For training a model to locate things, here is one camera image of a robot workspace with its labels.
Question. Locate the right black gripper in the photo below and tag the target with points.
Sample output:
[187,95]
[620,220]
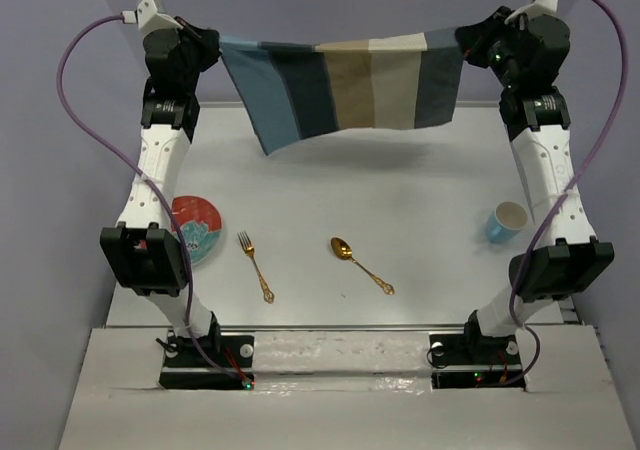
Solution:
[476,37]

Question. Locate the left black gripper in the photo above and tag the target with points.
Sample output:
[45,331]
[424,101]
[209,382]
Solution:
[204,39]

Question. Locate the striped blue beige placemat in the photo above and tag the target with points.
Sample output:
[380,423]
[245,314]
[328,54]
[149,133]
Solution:
[293,92]

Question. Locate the light blue mug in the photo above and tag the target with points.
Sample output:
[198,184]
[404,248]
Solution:
[506,221]

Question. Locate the red blue floral plate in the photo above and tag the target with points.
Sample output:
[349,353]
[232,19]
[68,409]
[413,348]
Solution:
[200,223]

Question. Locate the gold fork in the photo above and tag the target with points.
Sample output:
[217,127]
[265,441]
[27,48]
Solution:
[249,250]

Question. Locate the gold spoon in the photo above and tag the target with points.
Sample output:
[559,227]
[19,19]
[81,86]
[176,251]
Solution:
[343,251]

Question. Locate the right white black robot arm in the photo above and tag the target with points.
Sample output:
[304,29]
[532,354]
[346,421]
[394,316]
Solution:
[566,255]

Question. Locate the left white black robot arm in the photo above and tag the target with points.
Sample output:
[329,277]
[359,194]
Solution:
[146,248]

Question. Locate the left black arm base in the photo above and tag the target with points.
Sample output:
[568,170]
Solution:
[229,368]

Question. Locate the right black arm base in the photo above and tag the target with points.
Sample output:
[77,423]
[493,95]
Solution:
[457,364]

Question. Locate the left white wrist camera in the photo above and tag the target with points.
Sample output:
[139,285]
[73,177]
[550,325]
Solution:
[149,16]

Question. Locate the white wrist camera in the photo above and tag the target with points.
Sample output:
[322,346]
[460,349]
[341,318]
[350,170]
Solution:
[149,16]
[533,9]

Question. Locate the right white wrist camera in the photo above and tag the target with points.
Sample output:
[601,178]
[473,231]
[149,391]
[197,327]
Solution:
[533,9]

